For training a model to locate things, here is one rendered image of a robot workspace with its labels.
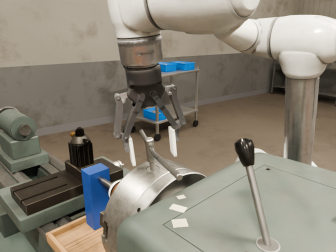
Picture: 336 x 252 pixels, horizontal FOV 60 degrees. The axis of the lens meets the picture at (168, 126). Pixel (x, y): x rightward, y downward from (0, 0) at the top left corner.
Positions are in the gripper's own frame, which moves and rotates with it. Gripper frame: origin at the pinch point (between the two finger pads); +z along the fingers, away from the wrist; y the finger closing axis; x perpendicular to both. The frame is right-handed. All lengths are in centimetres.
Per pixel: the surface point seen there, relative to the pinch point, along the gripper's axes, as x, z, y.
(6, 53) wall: 406, 12, -110
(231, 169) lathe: -6.1, 6.4, 17.3
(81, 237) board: 26, 41, -24
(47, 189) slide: 49, 32, -35
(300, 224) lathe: -28.5, 5.3, 18.3
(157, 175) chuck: -0.1, 7.0, 0.4
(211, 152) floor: 264, 161, 133
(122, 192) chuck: 0.5, 9.9, -8.6
